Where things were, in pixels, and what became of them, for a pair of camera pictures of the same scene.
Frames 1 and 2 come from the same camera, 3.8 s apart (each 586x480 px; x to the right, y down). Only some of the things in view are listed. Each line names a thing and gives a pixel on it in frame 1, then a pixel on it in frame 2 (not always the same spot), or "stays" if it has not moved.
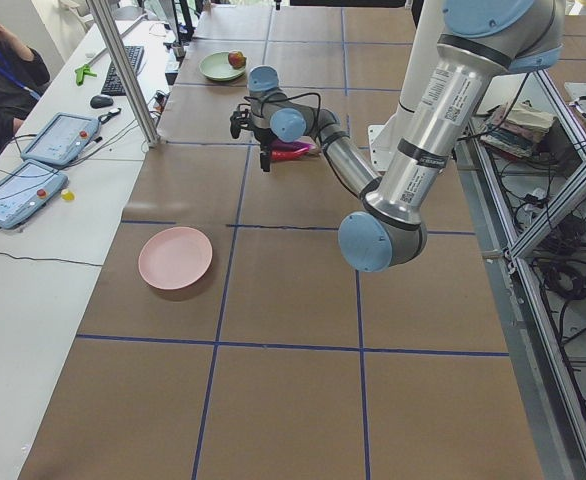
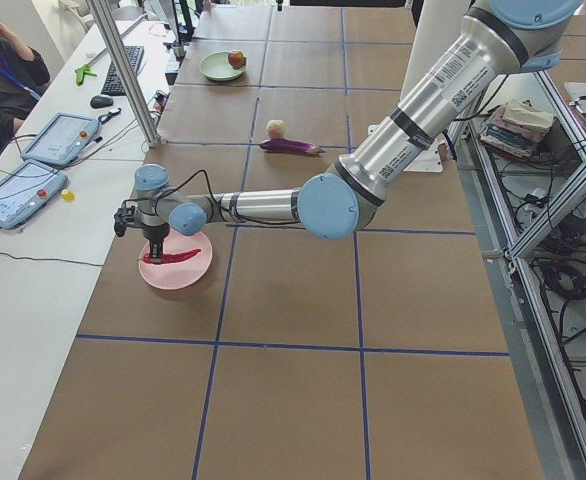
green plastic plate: (216, 66) stays
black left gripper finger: (265, 160) -> (156, 250)
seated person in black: (8, 78) stays
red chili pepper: (284, 155) -> (162, 259)
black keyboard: (113, 84) stays
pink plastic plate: (174, 258) stays
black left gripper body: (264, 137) -> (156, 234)
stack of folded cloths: (515, 130) stays
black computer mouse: (101, 101) stays
